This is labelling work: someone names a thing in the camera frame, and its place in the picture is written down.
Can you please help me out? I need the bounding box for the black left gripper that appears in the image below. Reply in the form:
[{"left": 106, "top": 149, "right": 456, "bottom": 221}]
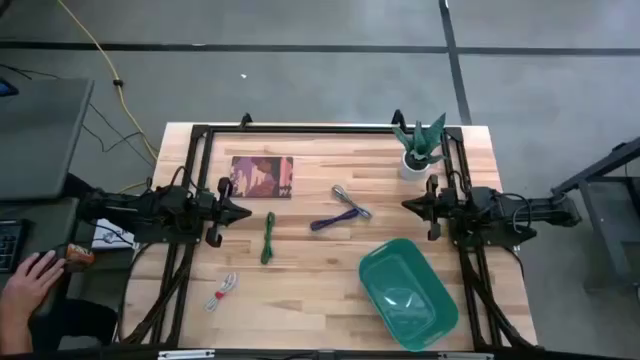
[{"left": 192, "top": 177, "right": 253, "bottom": 249}]

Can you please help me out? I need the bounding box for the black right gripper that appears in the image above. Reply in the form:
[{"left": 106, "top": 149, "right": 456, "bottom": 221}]
[{"left": 400, "top": 173, "right": 454, "bottom": 242}]

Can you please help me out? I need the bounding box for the green USB-C cable bundle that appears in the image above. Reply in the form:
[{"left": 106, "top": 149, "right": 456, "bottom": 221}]
[{"left": 260, "top": 211, "right": 277, "bottom": 266}]

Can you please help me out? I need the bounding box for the grey USB-C cable bundle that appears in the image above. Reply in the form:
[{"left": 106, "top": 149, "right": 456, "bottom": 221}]
[{"left": 331, "top": 184, "right": 373, "bottom": 220}]

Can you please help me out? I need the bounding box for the white cable with red tie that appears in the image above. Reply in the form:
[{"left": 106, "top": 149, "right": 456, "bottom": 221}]
[{"left": 203, "top": 271, "right": 240, "bottom": 313}]

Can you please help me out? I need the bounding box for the purple USB-C cable bundle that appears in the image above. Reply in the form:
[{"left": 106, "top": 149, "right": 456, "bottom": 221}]
[{"left": 309, "top": 207, "right": 362, "bottom": 232}]

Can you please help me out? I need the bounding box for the person's forearm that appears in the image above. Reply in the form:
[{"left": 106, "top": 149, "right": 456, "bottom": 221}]
[{"left": 0, "top": 312, "right": 35, "bottom": 357}]

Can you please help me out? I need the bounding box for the white plant pot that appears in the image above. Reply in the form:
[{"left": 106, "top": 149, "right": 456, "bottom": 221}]
[{"left": 400, "top": 149, "right": 432, "bottom": 182}]

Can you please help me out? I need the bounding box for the red purple landscape print notebook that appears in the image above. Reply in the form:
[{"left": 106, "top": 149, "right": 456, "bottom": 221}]
[{"left": 228, "top": 155, "right": 295, "bottom": 200}]

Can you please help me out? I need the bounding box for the teal plastic bin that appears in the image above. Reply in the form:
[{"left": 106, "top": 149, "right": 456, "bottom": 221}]
[{"left": 357, "top": 237, "right": 460, "bottom": 352}]

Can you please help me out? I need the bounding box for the green succulent plant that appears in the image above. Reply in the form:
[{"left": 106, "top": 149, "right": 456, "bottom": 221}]
[{"left": 391, "top": 112, "right": 450, "bottom": 166}]

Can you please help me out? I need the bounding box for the white printed paper sheet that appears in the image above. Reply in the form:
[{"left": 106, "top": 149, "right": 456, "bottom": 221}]
[{"left": 92, "top": 218, "right": 136, "bottom": 251}]

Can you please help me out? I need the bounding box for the silver aluminium extrusion bar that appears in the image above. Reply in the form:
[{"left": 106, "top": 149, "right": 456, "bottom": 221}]
[
  {"left": 157, "top": 349, "right": 216, "bottom": 360},
  {"left": 438, "top": 351, "right": 496, "bottom": 360}
]

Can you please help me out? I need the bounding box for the orange snack packet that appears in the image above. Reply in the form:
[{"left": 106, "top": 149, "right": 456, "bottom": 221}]
[{"left": 64, "top": 243, "right": 96, "bottom": 274}]

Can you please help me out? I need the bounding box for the dark metal side table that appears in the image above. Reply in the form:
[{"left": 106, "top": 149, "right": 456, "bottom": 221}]
[{"left": 549, "top": 137, "right": 640, "bottom": 301}]

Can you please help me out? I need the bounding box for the low grey keyboard desk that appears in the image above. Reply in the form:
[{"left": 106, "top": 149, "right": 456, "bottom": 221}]
[{"left": 0, "top": 197, "right": 84, "bottom": 321}]

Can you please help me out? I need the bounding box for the grey top tall desk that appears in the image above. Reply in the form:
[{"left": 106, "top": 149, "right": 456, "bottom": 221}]
[{"left": 0, "top": 77, "right": 95, "bottom": 201}]

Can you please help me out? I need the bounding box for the person's hand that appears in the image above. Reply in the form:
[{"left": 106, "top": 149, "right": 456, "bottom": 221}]
[{"left": 1, "top": 249, "right": 67, "bottom": 321}]

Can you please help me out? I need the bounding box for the black computer keyboard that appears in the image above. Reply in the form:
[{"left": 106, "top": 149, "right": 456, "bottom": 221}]
[{"left": 0, "top": 219, "right": 26, "bottom": 274}]

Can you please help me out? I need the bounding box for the thin black floor cable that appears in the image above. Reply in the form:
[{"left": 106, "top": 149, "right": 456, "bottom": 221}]
[{"left": 0, "top": 62, "right": 156, "bottom": 169}]

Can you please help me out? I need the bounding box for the yellow floor cable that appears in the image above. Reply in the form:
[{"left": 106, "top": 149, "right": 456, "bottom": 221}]
[{"left": 55, "top": 0, "right": 161, "bottom": 194}]

